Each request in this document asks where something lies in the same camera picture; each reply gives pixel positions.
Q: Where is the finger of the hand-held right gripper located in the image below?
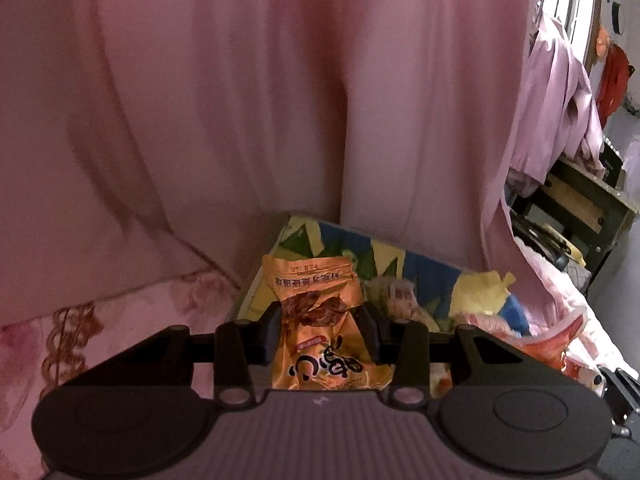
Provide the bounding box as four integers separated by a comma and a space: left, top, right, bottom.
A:
597, 367, 640, 426

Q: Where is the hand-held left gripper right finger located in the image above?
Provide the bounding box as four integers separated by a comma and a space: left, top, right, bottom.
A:
360, 302, 576, 407

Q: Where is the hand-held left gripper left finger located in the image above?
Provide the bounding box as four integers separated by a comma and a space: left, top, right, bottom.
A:
65, 305, 283, 406

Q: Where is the yellow orange snack packet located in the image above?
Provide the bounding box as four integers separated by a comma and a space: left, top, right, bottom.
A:
262, 255, 396, 392

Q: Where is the clear packet of brown snacks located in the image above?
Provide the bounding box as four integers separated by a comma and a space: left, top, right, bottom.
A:
370, 275, 438, 331

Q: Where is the orange red snack packet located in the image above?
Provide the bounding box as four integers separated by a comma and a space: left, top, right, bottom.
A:
510, 305, 603, 391

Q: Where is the cardboard tray with colourful lining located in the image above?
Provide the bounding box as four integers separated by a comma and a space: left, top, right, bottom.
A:
235, 215, 531, 341

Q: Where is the pink floral bedsheet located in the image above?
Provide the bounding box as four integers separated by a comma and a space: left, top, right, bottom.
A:
0, 235, 640, 480

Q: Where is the black handbag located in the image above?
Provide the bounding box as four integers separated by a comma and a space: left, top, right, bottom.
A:
512, 210, 571, 271

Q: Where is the dark wooden desk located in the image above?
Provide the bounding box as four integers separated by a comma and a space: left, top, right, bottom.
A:
510, 155, 636, 286

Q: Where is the pink curtain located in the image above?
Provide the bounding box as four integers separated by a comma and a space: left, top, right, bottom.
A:
0, 0, 551, 321

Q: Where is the black box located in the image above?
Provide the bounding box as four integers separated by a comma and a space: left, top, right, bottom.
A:
597, 140, 626, 191

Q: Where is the lavender hanging garment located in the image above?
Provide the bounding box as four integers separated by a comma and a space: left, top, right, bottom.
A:
505, 10, 606, 196

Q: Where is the red hanging cloth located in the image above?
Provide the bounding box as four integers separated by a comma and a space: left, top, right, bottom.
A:
597, 45, 631, 126

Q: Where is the window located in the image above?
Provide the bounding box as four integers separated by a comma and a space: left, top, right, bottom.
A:
532, 0, 601, 66

